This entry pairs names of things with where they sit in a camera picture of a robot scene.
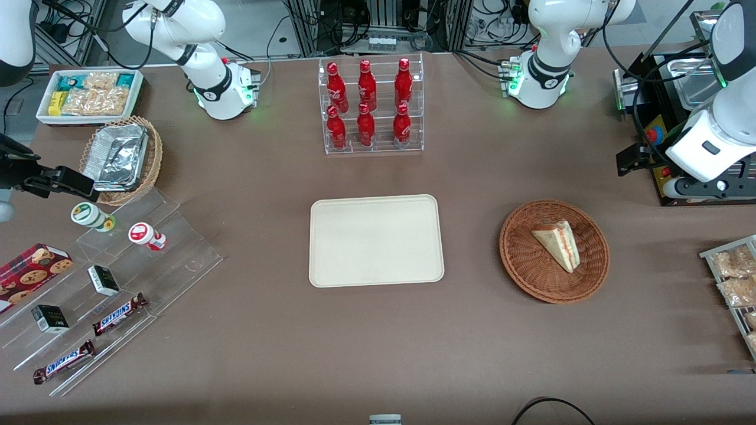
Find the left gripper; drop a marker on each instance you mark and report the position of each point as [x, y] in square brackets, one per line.
[648, 154]

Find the triangular sandwich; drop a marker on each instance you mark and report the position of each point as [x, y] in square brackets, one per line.
[558, 245]

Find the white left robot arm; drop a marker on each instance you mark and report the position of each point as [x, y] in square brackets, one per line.
[549, 35]

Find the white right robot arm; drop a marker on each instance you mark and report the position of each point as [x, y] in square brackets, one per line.
[207, 88]

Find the aluminium foil tray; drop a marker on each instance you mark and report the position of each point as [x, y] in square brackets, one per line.
[115, 156]

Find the small brown wicker basket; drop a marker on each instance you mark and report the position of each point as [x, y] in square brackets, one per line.
[155, 159]

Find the large brown wicker basket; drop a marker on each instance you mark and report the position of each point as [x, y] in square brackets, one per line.
[525, 265]

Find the cream plastic tray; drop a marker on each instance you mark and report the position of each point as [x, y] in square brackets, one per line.
[366, 242]

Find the green lid yogurt cup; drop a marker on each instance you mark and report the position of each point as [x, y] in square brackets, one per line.
[87, 214]

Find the yellow snack pack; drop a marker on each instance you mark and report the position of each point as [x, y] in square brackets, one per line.
[56, 103]

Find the white rectangular snack box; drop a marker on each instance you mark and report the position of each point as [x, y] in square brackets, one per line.
[88, 120]

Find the black food warmer machine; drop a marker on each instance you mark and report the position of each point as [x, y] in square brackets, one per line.
[629, 88]

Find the large clear cracker bag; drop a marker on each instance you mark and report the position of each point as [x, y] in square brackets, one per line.
[97, 101]

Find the red lid yogurt cup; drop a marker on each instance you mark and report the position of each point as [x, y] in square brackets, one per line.
[142, 234]

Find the teal snack pack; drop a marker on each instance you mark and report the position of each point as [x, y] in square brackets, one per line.
[124, 79]
[68, 83]

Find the steel warmer pan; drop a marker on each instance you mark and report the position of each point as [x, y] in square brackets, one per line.
[694, 82]

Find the red cookie box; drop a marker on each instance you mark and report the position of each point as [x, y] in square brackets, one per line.
[32, 271]

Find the small black box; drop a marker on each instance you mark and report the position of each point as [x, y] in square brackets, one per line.
[50, 319]
[103, 281]

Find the small clear cracker bag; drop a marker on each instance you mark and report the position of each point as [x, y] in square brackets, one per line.
[100, 81]

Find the clear acrylic step shelf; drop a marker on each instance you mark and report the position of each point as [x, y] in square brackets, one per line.
[177, 260]

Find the snickers chocolate bar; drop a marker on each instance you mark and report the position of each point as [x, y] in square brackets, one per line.
[64, 362]
[118, 314]

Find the clear nut snack bag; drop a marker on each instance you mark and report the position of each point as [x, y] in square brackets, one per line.
[739, 292]
[735, 262]
[752, 343]
[751, 320]

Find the red cola bottle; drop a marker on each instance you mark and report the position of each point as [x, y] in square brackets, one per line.
[403, 85]
[336, 133]
[367, 87]
[365, 130]
[401, 128]
[336, 88]

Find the clear acrylic bottle rack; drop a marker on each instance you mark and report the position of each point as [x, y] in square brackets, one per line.
[384, 147]

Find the white power strip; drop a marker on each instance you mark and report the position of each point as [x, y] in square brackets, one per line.
[381, 43]

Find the small grey device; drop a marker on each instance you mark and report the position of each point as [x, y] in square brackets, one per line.
[385, 420]

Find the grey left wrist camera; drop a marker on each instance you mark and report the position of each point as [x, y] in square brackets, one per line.
[709, 188]

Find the aluminium frame rack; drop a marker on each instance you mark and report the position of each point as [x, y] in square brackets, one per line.
[307, 29]

